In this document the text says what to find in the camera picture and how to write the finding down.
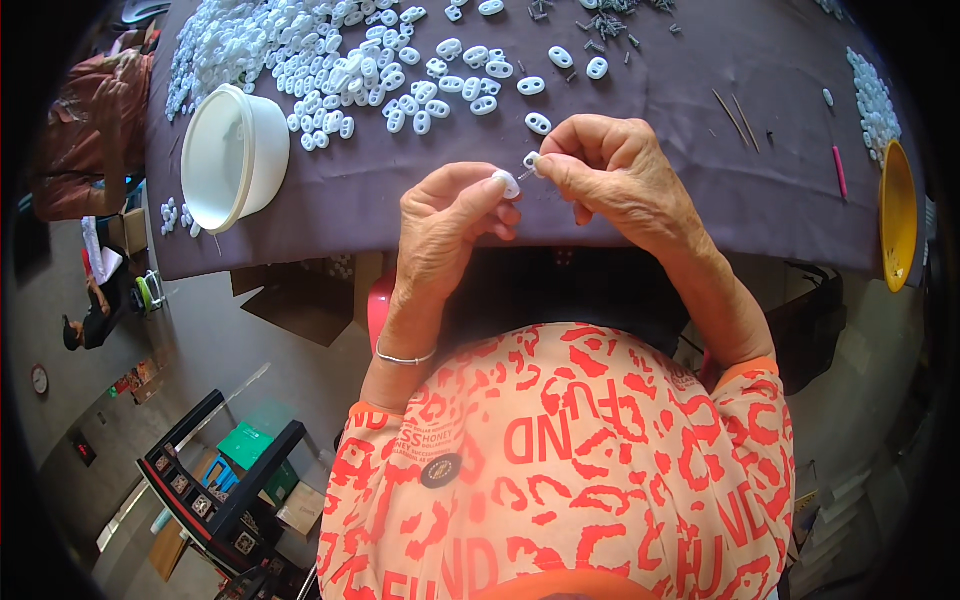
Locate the heap of small white plugs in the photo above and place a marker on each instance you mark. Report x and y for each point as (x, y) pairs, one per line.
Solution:
(874, 105)

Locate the pink pen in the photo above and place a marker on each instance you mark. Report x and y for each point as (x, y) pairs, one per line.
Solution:
(839, 172)

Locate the small white plug with spring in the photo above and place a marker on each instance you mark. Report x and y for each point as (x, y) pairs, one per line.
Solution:
(531, 161)

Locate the thin wooden stick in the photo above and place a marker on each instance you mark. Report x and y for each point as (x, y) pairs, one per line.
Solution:
(730, 117)
(745, 122)

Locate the green box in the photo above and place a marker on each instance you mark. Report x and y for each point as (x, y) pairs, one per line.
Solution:
(247, 446)

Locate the red plastic stool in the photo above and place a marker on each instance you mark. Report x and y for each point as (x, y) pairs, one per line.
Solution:
(379, 307)

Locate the yellow plastic bowl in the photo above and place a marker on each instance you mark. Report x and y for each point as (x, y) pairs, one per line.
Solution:
(898, 217)

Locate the person's right hand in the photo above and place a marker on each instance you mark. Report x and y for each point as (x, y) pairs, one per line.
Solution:
(637, 187)

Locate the single white oval stopper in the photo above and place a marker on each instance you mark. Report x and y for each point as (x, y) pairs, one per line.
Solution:
(491, 7)
(597, 68)
(538, 124)
(560, 57)
(531, 85)

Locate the white plastic bowl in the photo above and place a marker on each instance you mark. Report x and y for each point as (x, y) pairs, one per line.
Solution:
(225, 161)

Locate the black shelf rack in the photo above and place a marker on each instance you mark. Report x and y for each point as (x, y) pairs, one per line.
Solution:
(225, 517)

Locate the person's left fingers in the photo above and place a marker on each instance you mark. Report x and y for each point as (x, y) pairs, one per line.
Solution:
(465, 184)

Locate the person's body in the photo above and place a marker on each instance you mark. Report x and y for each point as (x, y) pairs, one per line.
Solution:
(570, 465)

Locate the pile of small metal springs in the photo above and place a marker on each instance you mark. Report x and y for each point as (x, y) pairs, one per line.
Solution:
(611, 22)

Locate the round wall clock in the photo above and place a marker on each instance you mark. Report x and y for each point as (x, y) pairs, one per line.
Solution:
(40, 379)

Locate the small cardboard box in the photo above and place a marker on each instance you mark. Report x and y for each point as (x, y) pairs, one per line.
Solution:
(131, 232)

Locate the stack of white cartons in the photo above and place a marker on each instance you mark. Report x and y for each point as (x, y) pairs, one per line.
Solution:
(832, 532)

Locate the person's left hand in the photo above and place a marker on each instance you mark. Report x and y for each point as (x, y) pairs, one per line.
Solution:
(439, 240)

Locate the black bag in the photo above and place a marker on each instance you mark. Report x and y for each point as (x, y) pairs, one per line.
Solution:
(806, 330)

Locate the purple table cloth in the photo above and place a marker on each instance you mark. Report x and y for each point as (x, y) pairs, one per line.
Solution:
(750, 202)

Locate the cluster of white plastic pieces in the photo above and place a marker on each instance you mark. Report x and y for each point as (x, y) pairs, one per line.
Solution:
(171, 216)

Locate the white plastic stopper shell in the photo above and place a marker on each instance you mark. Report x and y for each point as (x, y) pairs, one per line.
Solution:
(511, 187)

